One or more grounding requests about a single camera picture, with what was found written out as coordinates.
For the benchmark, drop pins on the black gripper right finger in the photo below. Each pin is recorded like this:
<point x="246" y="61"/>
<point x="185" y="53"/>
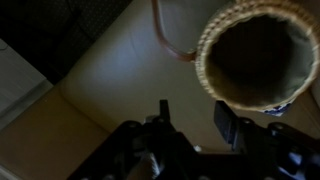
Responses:
<point x="226" y="125"/>

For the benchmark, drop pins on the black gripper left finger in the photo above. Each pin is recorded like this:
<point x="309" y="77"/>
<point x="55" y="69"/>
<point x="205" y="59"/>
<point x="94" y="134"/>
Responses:
<point x="164" y="111"/>

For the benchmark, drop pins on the brown woven round bag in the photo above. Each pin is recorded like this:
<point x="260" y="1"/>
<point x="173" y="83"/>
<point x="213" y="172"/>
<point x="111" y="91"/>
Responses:
<point x="203" y="50"/>

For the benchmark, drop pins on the brown leather sofa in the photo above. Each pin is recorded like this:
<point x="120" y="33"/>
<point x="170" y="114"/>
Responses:
<point x="116" y="66"/>

